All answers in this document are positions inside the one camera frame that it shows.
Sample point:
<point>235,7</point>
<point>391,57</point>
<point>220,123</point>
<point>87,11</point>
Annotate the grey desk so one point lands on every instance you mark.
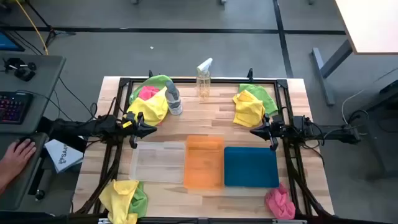
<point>43,71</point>

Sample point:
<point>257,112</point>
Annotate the person's forearm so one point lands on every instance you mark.
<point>3,185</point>

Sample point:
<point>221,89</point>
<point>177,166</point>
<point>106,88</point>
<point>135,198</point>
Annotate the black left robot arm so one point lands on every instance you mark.
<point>77,127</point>

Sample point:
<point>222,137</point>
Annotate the blue screen monitor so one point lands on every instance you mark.
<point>7,42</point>

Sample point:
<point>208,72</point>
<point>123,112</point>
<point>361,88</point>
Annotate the blue plastic bin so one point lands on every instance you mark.
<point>250,166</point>

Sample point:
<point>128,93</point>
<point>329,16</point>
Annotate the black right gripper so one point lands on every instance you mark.
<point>278,129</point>

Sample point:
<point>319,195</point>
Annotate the white printed cardboard box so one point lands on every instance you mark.
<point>63,155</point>

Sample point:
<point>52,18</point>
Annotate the grey keyboard tray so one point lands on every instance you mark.
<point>23,186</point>

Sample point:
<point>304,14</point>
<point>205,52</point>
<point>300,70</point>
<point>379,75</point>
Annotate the dark grey cabinet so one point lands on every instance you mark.
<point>384,140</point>

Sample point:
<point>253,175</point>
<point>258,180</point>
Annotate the green microfiber towel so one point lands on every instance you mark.
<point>264,95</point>
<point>140,202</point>
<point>154,81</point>

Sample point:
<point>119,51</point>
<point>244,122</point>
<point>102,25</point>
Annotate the white table top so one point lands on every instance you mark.
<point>370,25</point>

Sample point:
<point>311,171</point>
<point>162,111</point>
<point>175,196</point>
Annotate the person's hand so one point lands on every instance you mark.
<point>17,155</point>

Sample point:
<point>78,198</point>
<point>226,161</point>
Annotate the black metal table frame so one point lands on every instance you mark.
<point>230,81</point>

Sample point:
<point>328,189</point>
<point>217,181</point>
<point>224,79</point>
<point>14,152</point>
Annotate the orange translucent plastic bin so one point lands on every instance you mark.
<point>203,161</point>

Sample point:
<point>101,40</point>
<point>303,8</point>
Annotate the clear spray bottle white head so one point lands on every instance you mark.
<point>203,84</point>

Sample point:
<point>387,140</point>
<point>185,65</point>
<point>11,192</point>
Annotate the black tripod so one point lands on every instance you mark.
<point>49,29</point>

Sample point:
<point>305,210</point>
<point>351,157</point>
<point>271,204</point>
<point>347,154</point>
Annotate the clear plastic bin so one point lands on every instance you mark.
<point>158,161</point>

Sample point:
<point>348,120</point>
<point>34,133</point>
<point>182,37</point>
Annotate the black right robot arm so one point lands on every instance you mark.
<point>329,130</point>

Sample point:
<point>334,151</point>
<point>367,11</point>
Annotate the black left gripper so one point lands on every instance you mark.
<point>133,124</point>

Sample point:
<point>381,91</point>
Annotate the grey table leg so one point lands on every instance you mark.
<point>325,81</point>

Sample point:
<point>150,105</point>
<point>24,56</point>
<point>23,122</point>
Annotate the pink microfiber towel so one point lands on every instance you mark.
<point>280,203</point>
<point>147,92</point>

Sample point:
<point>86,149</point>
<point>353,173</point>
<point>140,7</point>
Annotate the black backlit keyboard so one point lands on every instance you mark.
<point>14,107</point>

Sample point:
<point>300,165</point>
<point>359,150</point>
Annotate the yellow microfiber towel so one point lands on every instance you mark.
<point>119,199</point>
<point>248,110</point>
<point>152,109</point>

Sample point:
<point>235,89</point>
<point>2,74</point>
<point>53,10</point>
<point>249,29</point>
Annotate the black frame clamp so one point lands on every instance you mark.
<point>150,74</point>
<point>250,74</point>

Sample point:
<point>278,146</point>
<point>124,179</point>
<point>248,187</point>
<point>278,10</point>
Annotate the black desk clamp mount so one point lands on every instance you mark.
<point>21,70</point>

